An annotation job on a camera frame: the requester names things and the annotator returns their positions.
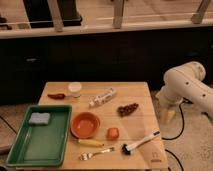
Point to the red chili pepper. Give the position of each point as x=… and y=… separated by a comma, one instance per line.
x=56, y=96

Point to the grey blue sponge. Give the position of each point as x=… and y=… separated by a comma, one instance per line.
x=39, y=118

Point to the wooden railing post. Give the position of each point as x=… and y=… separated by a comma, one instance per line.
x=198, y=16
x=55, y=15
x=118, y=13

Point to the dark grape bunch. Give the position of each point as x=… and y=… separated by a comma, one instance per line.
x=127, y=109

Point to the yellow corn cob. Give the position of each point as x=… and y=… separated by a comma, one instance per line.
x=90, y=142

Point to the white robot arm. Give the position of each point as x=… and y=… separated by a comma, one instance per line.
x=186, y=81

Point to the green plastic tray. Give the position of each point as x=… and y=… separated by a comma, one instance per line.
x=41, y=145

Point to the red bowl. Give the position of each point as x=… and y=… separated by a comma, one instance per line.
x=84, y=125

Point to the white lidded jar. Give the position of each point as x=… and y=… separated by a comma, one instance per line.
x=75, y=89

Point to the white tube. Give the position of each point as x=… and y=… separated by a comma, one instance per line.
x=103, y=98

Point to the metal fork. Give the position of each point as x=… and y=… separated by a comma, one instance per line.
x=87, y=156

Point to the white black dish brush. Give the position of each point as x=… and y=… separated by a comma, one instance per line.
x=127, y=148

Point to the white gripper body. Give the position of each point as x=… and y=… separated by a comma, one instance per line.
x=168, y=114

